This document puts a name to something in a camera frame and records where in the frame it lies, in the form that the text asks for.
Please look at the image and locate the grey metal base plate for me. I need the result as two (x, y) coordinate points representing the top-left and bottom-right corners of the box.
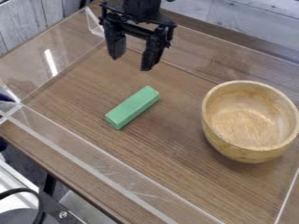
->
(39, 192), (87, 224)

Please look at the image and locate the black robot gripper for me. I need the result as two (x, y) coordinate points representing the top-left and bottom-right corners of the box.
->
(99, 0), (177, 71)

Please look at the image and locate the clear acrylic front barrier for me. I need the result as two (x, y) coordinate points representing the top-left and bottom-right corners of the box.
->
(0, 84), (225, 224)

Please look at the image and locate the black cable loop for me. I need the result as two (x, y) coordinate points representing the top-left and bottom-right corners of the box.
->
(0, 187), (46, 224)

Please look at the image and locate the brown wooden bowl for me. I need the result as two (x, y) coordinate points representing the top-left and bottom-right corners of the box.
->
(201, 80), (299, 164)

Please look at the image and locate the black table leg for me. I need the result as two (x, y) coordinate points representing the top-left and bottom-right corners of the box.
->
(42, 174), (57, 196)

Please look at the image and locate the green rectangular block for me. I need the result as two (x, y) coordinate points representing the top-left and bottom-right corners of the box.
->
(106, 86), (161, 130)

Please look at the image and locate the clear acrylic corner bracket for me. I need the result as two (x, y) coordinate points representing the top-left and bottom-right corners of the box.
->
(85, 7), (105, 38)

